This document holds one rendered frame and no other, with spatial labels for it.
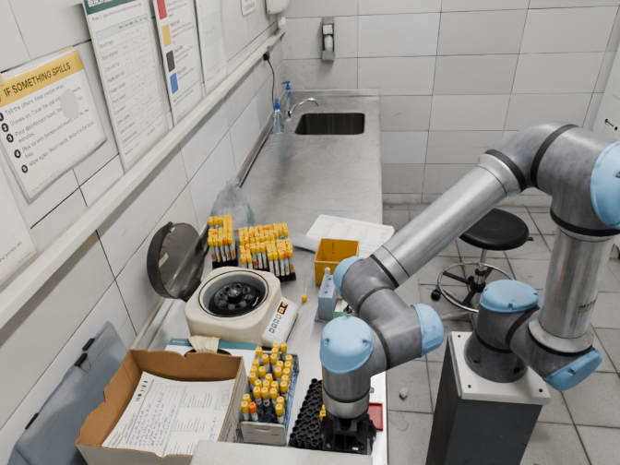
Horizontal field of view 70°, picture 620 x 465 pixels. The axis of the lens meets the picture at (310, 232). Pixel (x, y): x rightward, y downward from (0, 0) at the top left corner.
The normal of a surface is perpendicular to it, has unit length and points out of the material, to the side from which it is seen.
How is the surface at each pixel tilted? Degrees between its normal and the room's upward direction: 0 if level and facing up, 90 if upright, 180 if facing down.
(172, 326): 0
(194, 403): 1
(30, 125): 90
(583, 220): 96
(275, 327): 25
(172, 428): 1
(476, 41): 90
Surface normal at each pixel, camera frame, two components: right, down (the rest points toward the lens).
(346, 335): -0.05, -0.83
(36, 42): 0.99, 0.03
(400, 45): -0.12, 0.56
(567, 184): -0.91, 0.28
